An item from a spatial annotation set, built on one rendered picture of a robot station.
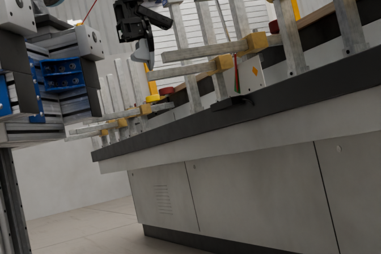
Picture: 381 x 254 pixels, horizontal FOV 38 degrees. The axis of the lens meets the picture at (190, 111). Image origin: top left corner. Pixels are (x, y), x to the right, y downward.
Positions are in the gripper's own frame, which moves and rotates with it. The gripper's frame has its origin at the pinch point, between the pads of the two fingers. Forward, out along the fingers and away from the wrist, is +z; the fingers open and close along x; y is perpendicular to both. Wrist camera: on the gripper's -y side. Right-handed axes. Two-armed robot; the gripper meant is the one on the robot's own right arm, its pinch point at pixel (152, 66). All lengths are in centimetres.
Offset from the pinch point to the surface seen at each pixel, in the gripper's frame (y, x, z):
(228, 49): -23.9, 1.7, -1.0
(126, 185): -174, -767, 67
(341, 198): -53, -2, 52
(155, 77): -8.0, -23.3, 0.3
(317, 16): -52, 10, -5
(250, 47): -30.8, 3.1, -0.3
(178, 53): -8.0, 1.6, -2.3
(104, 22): -197, -769, -213
